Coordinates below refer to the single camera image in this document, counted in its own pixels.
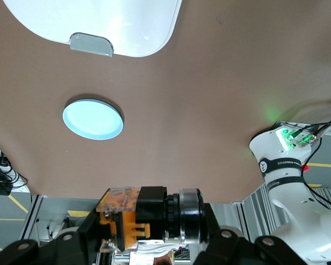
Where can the brown table mat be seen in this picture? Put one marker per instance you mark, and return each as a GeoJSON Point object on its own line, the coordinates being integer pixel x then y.
{"type": "Point", "coordinates": [182, 110]}

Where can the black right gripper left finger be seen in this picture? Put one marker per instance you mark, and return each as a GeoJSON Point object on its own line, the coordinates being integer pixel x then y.
{"type": "Point", "coordinates": [71, 248]}

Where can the orange and black switch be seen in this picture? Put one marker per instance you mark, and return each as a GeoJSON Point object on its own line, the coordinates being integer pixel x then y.
{"type": "Point", "coordinates": [151, 209]}

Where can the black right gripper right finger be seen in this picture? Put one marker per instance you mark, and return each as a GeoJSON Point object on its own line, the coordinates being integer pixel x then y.
{"type": "Point", "coordinates": [229, 248]}

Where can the light blue plate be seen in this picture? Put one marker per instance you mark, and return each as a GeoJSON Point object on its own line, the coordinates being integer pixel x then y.
{"type": "Point", "coordinates": [92, 120]}

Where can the small red plug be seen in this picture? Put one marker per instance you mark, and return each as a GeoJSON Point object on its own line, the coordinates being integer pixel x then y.
{"type": "Point", "coordinates": [306, 167]}

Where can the grey ribbed metal panel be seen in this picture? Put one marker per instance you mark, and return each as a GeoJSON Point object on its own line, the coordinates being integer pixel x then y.
{"type": "Point", "coordinates": [259, 209]}

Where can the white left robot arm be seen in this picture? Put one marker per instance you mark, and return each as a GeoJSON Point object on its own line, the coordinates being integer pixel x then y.
{"type": "Point", "coordinates": [292, 198]}

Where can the white lidded box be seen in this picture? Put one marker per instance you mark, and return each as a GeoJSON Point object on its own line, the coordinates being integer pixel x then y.
{"type": "Point", "coordinates": [113, 27]}

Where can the black labelled device box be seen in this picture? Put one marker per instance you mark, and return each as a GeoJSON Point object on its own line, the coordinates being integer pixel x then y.
{"type": "Point", "coordinates": [0, 189]}

